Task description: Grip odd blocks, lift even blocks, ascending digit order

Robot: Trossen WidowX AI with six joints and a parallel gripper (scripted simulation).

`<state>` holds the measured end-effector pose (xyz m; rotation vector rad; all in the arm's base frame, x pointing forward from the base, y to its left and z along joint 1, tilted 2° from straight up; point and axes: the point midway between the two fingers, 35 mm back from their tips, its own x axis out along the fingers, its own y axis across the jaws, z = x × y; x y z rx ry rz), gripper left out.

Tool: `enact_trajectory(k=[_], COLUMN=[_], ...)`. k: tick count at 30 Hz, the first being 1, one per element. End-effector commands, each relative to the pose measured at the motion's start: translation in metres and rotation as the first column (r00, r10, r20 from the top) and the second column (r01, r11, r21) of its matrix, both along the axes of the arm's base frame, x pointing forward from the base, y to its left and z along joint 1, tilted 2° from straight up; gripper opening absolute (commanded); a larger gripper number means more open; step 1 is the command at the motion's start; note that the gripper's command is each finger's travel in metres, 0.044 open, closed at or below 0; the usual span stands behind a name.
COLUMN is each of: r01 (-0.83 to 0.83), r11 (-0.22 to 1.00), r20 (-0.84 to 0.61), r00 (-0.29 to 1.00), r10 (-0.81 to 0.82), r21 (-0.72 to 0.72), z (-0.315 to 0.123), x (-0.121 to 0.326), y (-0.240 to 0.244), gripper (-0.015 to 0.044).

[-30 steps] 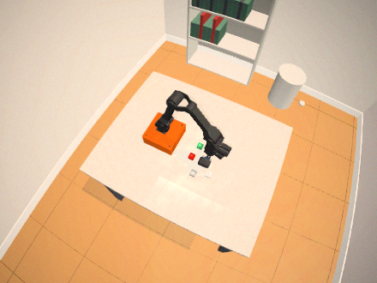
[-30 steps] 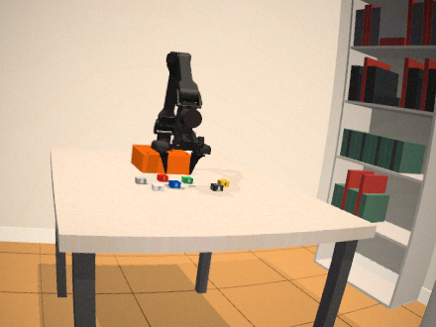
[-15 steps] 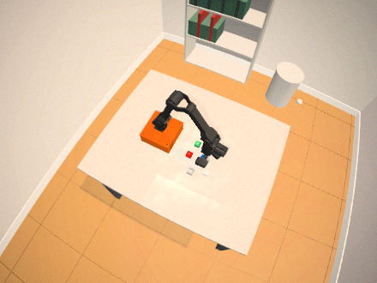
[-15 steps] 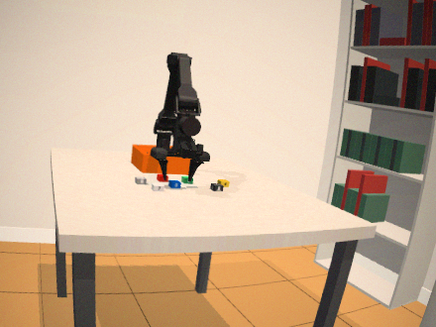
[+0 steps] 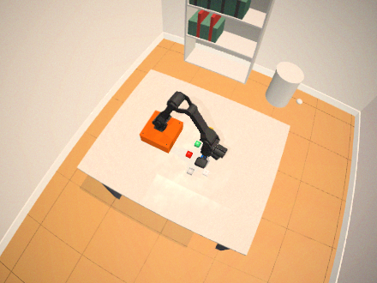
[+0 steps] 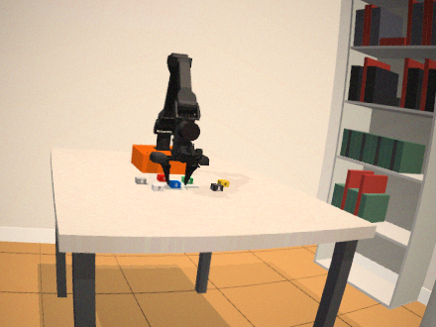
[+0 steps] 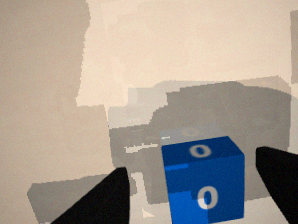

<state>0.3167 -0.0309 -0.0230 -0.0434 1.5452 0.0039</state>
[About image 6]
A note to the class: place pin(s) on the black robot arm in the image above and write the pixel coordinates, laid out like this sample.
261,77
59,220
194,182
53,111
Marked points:
177,115

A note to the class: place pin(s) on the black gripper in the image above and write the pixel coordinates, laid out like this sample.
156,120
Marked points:
163,159

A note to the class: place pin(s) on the blue block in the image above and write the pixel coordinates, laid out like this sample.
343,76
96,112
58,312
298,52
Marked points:
174,184

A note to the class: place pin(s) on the green block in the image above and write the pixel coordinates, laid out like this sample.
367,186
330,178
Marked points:
189,182

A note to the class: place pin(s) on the yellow block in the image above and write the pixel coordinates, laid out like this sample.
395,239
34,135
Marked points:
223,182

